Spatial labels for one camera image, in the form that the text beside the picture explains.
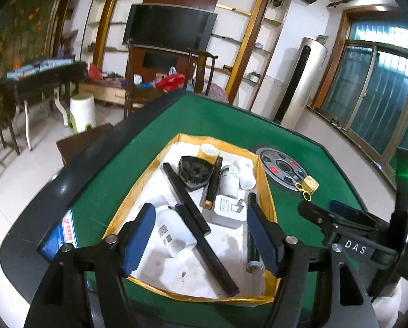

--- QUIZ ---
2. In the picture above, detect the yellow-rimmed white storage box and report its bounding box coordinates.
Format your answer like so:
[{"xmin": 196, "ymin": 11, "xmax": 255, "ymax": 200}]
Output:
[{"xmin": 106, "ymin": 133, "xmax": 279, "ymax": 306}]

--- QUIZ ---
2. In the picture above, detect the white bottle green label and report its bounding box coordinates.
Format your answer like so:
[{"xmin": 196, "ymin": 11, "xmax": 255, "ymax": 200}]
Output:
[{"xmin": 219, "ymin": 164, "xmax": 239, "ymax": 198}]

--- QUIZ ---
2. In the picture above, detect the red plastic bag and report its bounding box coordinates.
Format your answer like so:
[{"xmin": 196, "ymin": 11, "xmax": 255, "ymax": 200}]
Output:
[{"xmin": 155, "ymin": 73, "xmax": 185, "ymax": 92}]

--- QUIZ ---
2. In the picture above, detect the white plastic stool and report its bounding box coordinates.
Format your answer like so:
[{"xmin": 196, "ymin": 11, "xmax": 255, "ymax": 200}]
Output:
[{"xmin": 69, "ymin": 93, "xmax": 96, "ymax": 134}]

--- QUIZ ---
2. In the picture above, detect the white tower air conditioner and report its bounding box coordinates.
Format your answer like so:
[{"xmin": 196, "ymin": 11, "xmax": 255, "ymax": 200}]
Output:
[{"xmin": 274, "ymin": 38, "xmax": 327, "ymax": 129}]

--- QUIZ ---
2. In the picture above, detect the blue card packet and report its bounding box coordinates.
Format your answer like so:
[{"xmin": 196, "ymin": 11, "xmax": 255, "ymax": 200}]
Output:
[{"xmin": 39, "ymin": 209, "xmax": 79, "ymax": 263}]

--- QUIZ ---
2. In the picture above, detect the round grey table centre panel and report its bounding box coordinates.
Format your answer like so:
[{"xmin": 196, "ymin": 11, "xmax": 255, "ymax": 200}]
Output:
[{"xmin": 251, "ymin": 144, "xmax": 309, "ymax": 197}]

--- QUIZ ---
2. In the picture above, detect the white power adapter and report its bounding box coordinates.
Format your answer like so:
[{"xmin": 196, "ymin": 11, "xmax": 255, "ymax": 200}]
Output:
[{"xmin": 210, "ymin": 195, "xmax": 247, "ymax": 229}]

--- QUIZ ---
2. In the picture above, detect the white pill bottle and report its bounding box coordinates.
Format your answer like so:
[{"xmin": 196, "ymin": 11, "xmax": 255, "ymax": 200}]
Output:
[{"xmin": 233, "ymin": 160, "xmax": 257, "ymax": 190}]

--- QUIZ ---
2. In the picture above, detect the black side table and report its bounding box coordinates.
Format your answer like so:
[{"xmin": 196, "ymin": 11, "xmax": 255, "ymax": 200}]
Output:
[{"xmin": 0, "ymin": 58, "xmax": 87, "ymax": 150}]

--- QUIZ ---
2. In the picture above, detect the dark wooden chair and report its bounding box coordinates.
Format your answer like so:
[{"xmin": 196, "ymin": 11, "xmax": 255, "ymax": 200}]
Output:
[{"xmin": 123, "ymin": 39, "xmax": 218, "ymax": 119}]

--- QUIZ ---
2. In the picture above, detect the black marker tan cap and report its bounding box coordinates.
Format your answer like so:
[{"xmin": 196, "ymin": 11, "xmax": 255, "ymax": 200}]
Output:
[{"xmin": 204, "ymin": 156, "xmax": 223, "ymax": 210}]

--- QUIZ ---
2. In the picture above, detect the white bottle printed label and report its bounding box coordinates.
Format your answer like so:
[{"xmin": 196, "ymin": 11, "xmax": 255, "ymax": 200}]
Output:
[{"xmin": 156, "ymin": 205, "xmax": 197, "ymax": 258}]

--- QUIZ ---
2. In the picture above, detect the black marker pen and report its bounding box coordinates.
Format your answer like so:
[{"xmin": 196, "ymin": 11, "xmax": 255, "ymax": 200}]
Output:
[{"xmin": 162, "ymin": 162, "xmax": 211, "ymax": 235}]

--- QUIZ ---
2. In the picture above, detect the black flat television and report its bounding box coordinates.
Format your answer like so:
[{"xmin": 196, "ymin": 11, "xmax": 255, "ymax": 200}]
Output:
[{"xmin": 123, "ymin": 4, "xmax": 217, "ymax": 52}]

